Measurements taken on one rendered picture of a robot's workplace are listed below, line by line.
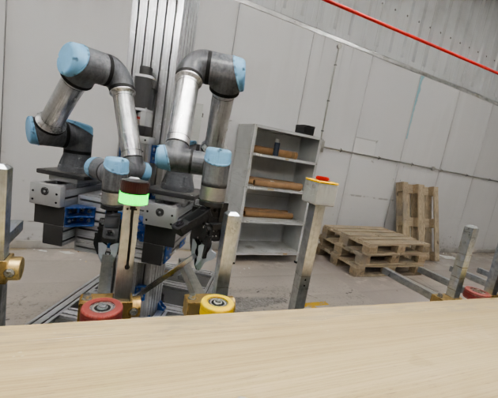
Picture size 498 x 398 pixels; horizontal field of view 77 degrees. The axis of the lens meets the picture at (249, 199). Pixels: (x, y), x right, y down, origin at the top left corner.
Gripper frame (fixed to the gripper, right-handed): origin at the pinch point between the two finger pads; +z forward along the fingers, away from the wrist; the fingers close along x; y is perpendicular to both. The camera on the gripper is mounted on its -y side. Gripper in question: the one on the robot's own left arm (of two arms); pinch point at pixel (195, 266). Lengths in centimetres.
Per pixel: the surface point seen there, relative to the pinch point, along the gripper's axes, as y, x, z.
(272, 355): -8.3, -39.6, 0.8
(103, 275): -21.6, 12.8, 4.8
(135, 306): -20.2, -6.0, 5.2
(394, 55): 394, 149, -200
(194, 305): -6.7, -11.2, 5.3
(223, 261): -0.6, -12.6, -6.4
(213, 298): -6.0, -17.4, 0.4
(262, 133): 216, 204, -58
